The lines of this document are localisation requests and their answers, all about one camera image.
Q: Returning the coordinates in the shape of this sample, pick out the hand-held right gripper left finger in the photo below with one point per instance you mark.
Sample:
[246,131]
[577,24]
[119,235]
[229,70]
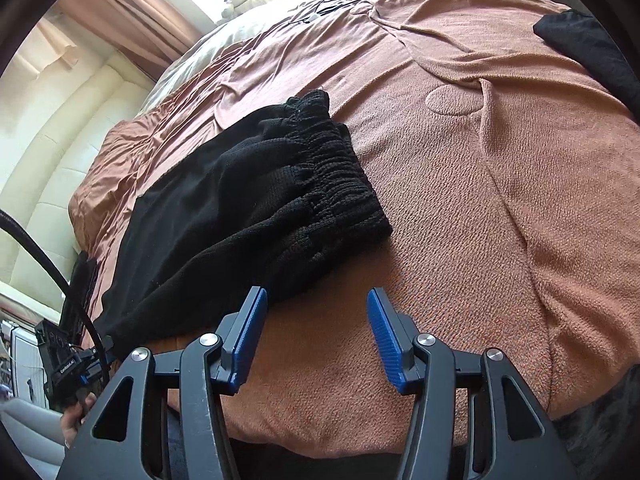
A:
[247,340]

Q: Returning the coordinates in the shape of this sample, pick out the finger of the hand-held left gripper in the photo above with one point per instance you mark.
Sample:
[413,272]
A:
[80,290]

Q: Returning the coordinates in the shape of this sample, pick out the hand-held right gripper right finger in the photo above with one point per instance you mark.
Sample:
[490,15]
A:
[387,345]

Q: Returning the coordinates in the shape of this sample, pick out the black knit pants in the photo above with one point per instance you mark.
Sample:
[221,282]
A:
[240,200]

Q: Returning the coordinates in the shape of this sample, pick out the person's left hand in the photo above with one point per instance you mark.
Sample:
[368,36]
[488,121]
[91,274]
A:
[75,420]

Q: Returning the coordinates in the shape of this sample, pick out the white bedside cabinet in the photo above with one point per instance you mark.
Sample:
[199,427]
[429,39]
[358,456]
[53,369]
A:
[25,365]

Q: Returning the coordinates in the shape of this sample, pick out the cream leather headboard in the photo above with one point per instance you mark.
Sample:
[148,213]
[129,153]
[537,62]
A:
[55,170]

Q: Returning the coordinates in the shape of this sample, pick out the brown blanket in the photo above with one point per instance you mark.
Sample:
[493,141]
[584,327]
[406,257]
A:
[475,185]

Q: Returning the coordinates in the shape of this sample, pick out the dark grey fuzzy cloth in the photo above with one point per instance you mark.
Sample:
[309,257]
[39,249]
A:
[600,430]

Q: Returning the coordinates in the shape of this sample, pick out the cream hanging cloth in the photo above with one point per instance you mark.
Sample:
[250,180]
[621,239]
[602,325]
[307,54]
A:
[45,52]

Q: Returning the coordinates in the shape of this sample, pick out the cream duvet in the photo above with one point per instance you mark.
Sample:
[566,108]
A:
[200,55]

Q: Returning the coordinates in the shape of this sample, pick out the pink curtain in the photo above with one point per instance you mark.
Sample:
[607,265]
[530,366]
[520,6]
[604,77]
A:
[130,10]

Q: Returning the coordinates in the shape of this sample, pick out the white stuffed toy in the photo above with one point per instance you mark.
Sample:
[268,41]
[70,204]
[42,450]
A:
[240,2]

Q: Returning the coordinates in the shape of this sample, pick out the black folded garment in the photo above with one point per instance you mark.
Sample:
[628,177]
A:
[585,45]

